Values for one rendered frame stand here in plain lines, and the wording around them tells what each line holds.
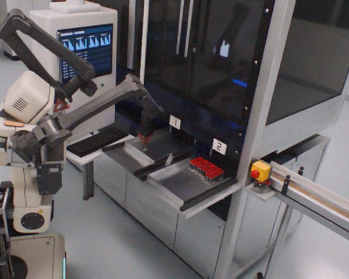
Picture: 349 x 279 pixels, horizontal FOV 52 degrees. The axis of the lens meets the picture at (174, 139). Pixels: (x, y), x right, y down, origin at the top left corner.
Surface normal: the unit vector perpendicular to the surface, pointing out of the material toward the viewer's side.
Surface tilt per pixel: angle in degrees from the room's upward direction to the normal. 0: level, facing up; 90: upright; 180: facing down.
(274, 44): 90
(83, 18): 90
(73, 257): 0
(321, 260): 0
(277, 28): 90
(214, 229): 90
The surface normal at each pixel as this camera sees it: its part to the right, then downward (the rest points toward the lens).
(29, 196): 0.25, 0.48
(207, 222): -0.73, 0.25
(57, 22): 0.80, 0.36
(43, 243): 0.10, -0.88
